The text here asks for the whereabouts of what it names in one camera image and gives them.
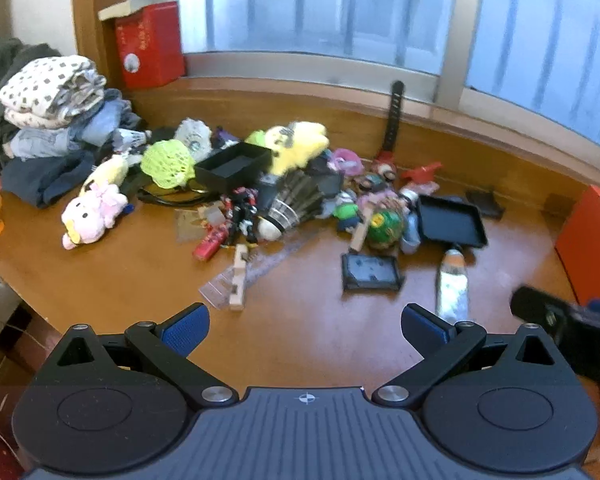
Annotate green turtle shell toy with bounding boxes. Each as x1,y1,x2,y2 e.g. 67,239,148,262
367,209,407,252

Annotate black plastic stand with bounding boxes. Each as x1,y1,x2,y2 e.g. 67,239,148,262
465,188,505,219

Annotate dark green cloth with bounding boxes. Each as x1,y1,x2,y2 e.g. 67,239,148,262
0,38,62,116

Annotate window with metal frame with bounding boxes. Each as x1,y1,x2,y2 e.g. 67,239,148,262
177,0,600,157

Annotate purple toy piece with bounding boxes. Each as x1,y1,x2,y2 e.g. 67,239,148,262
214,127,242,150

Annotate brown green toy car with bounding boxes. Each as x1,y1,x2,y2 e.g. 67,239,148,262
356,173,397,193

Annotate black cable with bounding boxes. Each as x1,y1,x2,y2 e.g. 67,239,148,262
137,179,222,207

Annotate red gift box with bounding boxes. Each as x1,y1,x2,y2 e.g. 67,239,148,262
115,2,187,91

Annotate wooden desk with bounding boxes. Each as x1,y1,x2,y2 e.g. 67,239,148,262
0,76,600,411

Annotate clear plastic ruler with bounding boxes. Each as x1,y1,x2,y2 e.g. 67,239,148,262
199,239,307,309

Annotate green foam net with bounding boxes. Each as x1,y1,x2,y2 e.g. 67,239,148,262
140,140,195,189

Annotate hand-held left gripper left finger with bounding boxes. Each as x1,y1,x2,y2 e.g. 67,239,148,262
44,303,239,407

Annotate black phone case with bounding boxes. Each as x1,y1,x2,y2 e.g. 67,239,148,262
341,253,404,294

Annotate black watch strap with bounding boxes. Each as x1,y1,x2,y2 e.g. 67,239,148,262
379,80,406,161

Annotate polka dot folded cloth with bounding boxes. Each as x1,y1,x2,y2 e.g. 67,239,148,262
0,56,107,129

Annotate pink plush toy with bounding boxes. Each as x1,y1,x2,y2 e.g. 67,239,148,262
61,182,129,251

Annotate black shuttlecock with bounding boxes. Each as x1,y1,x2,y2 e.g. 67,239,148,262
256,169,332,241

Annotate pink plastic cup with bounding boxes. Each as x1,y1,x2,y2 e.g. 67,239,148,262
332,148,364,174

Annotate pale yellow plush toy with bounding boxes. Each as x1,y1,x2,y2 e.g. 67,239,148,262
79,155,131,197

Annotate folded denim clothes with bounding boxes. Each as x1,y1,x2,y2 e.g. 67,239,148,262
4,89,143,161

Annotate notched wooden block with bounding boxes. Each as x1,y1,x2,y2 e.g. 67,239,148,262
228,244,249,314
349,214,372,254

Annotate beige flat box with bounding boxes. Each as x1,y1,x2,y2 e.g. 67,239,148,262
98,0,179,22

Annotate orange box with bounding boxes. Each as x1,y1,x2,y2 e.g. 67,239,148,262
554,184,600,307

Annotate red cap white tube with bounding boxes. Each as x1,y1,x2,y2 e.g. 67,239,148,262
399,161,444,204

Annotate white lace pouch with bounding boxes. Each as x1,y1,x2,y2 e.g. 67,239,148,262
173,118,214,157

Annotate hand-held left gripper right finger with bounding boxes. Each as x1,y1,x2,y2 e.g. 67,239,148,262
372,303,568,407

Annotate green head figure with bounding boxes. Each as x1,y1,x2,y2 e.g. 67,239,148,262
334,201,362,234

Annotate open black box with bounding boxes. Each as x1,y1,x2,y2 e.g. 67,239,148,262
193,142,274,192

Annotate red black robot figure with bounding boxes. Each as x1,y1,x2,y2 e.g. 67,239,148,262
220,186,262,247

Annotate blue white figurine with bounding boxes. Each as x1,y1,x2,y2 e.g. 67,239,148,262
399,209,424,254

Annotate dark navy folded cloth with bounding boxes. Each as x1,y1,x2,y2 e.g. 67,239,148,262
1,151,100,209

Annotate pink cylinder toy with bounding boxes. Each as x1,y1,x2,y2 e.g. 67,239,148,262
356,193,387,212

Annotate red round toy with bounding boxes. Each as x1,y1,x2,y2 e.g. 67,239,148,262
372,149,400,173

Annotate black plastic tray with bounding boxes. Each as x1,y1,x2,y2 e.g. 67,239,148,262
417,194,487,250

